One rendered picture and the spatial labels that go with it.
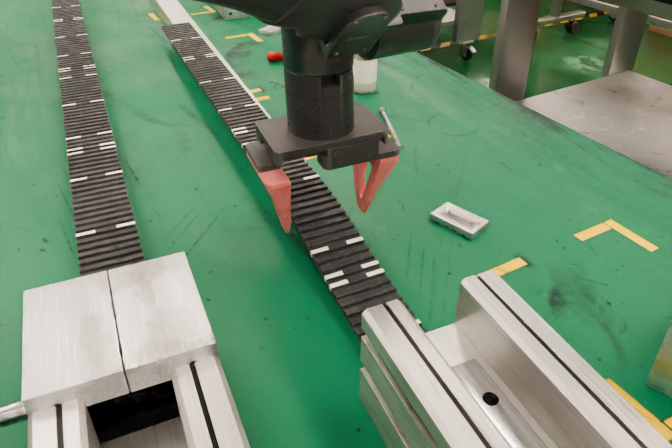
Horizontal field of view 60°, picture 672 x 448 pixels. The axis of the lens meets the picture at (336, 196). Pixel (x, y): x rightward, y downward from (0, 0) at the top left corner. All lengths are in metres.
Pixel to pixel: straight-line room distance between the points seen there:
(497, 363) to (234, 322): 0.21
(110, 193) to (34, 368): 0.28
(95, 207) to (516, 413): 0.41
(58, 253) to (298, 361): 0.26
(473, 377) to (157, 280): 0.20
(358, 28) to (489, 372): 0.24
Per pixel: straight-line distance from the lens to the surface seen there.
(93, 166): 0.67
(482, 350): 0.41
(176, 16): 1.19
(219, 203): 0.63
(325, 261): 0.51
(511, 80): 2.30
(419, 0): 0.48
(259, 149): 0.52
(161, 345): 0.35
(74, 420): 0.34
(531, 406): 0.38
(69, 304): 0.39
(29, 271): 0.60
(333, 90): 0.47
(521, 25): 2.23
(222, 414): 0.33
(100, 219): 0.58
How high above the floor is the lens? 1.12
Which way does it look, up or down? 33 degrees down
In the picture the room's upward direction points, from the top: straight up
